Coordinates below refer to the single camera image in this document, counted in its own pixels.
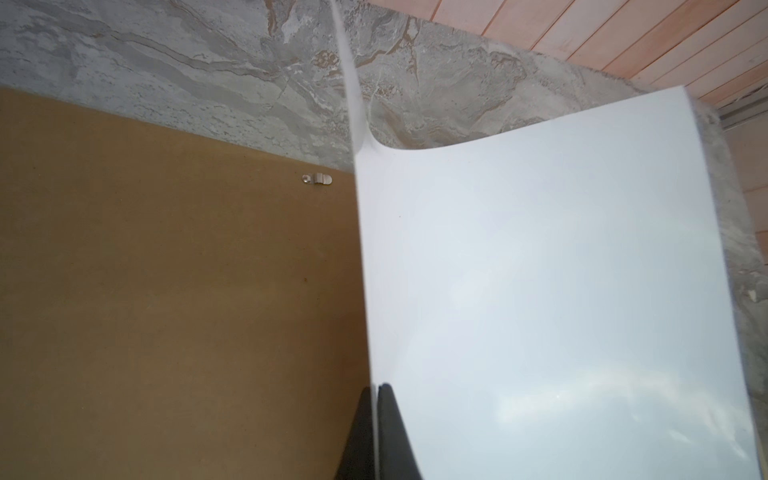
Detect autumn forest photo print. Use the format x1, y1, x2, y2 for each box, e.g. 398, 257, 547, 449
333, 13, 764, 479

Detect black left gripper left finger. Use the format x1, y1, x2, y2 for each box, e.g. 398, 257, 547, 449
334, 387, 376, 480

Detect brown cardboard backing board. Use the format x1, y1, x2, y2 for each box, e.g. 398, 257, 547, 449
1, 89, 369, 479

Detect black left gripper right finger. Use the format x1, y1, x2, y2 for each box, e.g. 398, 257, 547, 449
376, 383, 422, 480

